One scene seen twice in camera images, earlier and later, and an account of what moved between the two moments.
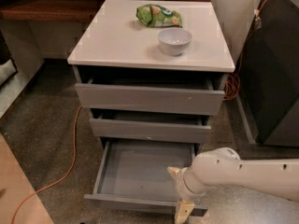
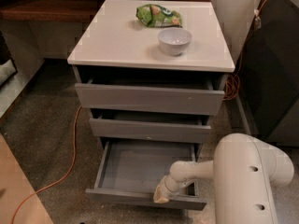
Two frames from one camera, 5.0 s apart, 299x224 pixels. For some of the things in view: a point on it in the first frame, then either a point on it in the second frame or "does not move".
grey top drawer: (149, 98) does not move
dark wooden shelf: (68, 6) does not move
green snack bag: (153, 15) does not move
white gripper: (180, 184) -> (170, 185)
